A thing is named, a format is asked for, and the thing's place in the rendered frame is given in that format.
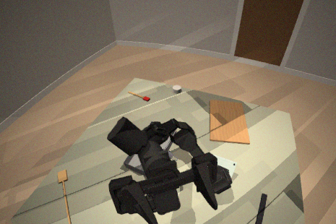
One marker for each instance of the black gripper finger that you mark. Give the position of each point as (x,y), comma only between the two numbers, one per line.
(136,202)
(204,183)

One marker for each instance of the light brown wooden board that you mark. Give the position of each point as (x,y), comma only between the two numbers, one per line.
(228,122)

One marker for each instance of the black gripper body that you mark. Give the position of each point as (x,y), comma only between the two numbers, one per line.
(162,175)

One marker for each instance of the grey cylinder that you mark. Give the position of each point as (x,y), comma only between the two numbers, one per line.
(176,89)

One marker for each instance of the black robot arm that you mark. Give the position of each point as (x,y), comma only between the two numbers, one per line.
(128,138)

